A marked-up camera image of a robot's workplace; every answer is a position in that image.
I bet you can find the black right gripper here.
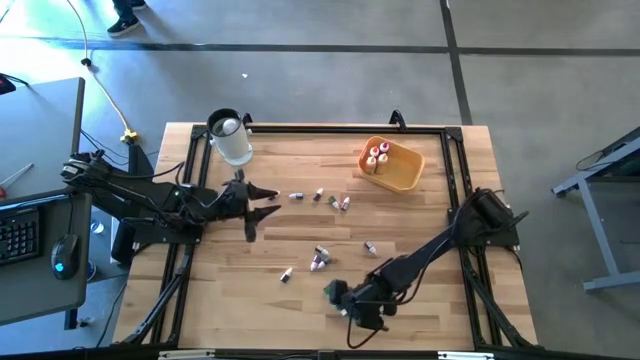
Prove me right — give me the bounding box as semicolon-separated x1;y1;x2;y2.
329;278;399;331

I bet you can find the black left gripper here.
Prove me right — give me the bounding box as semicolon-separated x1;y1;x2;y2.
217;169;282;244

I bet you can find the large green food coloring bottle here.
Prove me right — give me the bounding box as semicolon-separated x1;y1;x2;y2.
322;279;350;319

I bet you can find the yellow plastic bin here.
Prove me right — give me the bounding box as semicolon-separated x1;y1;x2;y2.
357;135;426;194

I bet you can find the white cylindrical container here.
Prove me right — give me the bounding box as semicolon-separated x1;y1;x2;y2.
206;107;255;168

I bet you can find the white light strip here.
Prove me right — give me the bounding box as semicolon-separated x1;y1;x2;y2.
158;349;217;360
437;350;495;360

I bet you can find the black computer mouse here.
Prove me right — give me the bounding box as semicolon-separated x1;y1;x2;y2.
49;233;80;281

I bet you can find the person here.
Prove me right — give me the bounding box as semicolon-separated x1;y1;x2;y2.
106;0;149;39

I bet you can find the dark grey desk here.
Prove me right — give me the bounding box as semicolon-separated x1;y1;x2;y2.
0;76;86;201

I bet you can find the grey keyboard tray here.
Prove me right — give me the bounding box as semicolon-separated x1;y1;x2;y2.
0;192;94;326

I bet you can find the black keyboard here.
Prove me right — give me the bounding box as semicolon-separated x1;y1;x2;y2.
0;206;42;266

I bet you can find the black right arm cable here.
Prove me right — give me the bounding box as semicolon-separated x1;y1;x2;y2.
346;299;401;350

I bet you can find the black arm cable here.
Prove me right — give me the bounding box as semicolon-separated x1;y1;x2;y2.
346;299;401;350
79;128;187;182

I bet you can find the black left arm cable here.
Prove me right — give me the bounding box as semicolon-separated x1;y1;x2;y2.
79;128;187;182

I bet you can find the black aluminium table frame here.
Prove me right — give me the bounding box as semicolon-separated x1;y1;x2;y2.
113;110;539;351

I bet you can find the yellow floor cable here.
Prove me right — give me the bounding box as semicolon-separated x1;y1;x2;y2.
64;0;141;146

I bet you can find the red-handled screwdriver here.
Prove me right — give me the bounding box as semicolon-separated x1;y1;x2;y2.
0;162;35;199

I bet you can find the grey metal table frame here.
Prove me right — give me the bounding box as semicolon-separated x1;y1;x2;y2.
551;124;640;294

